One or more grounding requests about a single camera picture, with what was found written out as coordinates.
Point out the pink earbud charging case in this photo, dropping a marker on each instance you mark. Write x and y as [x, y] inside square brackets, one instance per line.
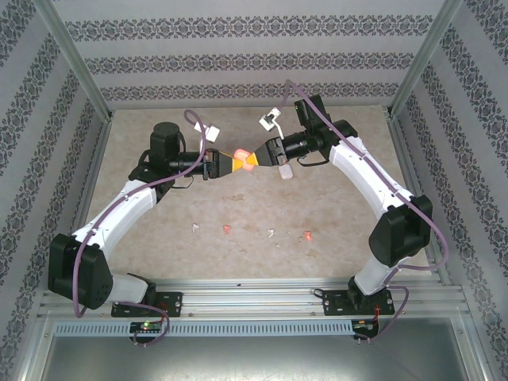
[243, 160]

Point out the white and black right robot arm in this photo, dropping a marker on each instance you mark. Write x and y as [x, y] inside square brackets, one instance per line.
[357, 170]

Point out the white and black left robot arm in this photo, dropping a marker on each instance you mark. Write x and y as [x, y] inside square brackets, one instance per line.
[119, 210]

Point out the small circuit board green light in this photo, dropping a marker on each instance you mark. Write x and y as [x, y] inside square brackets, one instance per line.
[147, 326]

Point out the grey metal panel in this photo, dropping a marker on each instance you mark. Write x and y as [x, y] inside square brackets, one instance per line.
[254, 361]

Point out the aluminium side floor rail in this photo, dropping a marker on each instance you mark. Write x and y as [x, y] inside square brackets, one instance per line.
[405, 158]
[85, 198]

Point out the aluminium mounting rail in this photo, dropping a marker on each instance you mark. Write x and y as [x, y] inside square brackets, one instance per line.
[258, 301]

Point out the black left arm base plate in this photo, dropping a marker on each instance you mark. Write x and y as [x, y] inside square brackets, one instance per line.
[172, 303]

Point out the aluminium frame post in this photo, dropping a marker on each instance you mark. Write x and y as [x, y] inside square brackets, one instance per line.
[420, 59]
[76, 59]

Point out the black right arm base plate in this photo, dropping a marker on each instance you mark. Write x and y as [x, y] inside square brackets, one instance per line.
[337, 303]

